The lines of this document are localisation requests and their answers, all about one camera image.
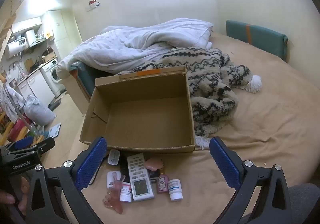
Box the white pill bottle blue label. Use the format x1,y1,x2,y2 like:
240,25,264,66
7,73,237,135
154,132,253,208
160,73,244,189
168,178,183,201

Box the cream tall cupboard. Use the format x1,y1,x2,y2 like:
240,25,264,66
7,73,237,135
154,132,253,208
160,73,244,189
42,10,82,60

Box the person's grey trouser leg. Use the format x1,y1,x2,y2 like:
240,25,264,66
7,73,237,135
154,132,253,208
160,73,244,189
287,183,320,224

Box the teal cushion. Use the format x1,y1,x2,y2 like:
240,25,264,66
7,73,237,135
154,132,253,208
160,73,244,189
226,20,288,62

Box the small brown box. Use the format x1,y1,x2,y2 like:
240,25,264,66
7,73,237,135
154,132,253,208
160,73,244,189
41,50,56,63

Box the pink round compact mirror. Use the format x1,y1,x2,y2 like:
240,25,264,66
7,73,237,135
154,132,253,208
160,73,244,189
144,158,165,171

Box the white stuffed sack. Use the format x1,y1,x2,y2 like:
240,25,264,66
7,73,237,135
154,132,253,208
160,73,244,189
24,95,56,124

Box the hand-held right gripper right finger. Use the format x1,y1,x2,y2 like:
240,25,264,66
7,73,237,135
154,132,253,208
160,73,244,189
209,136,293,224

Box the black phone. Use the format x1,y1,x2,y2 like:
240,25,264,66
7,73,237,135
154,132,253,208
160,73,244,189
119,153,132,184

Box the red bag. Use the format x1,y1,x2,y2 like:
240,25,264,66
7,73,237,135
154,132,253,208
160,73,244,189
9,120,28,141

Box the pink perfume bottle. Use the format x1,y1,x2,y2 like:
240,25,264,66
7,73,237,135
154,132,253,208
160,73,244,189
156,169,170,194

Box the white remote control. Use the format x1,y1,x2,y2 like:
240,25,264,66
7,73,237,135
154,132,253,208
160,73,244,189
127,153,155,201

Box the person's left hand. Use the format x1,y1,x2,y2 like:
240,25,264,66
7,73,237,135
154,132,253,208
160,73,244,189
0,176,32,217

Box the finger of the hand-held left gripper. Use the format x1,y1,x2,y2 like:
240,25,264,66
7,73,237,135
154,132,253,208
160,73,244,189
5,136,56,158

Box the small black object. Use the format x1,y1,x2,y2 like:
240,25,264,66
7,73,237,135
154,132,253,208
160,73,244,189
149,169,160,183

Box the white washing machine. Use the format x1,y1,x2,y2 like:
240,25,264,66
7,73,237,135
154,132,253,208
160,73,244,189
15,72,57,107
40,60,66,97

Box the white water heater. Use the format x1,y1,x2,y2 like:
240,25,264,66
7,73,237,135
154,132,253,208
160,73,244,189
5,39,28,57

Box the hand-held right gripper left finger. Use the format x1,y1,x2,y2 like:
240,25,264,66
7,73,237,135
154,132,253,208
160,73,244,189
25,136,108,224

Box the pink transparent packet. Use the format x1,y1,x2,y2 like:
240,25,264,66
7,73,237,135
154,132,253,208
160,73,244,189
102,171,125,214

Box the white duvet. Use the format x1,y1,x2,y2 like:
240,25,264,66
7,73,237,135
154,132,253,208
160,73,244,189
56,17,213,80

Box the white hanging cloth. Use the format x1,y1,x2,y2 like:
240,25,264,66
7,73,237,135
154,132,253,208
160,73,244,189
0,84,25,119

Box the floor scale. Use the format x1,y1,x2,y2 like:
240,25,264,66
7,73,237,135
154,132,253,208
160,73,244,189
46,122,62,138

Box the white earbuds case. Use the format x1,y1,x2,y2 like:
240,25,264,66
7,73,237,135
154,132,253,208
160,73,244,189
107,149,121,166
107,171,118,189

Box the cardboard box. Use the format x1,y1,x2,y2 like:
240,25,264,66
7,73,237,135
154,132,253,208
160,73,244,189
79,65,196,154

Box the white range hood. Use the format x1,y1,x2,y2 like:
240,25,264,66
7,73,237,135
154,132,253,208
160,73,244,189
25,29,45,47

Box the white pill bottle red label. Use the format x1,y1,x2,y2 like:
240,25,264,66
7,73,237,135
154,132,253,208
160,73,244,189
119,182,132,203

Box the patterned fleece blanket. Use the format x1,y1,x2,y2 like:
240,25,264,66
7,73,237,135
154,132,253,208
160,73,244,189
114,47,262,149

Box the white wall cabinet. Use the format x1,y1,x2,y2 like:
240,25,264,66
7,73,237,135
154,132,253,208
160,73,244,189
11,17,42,35

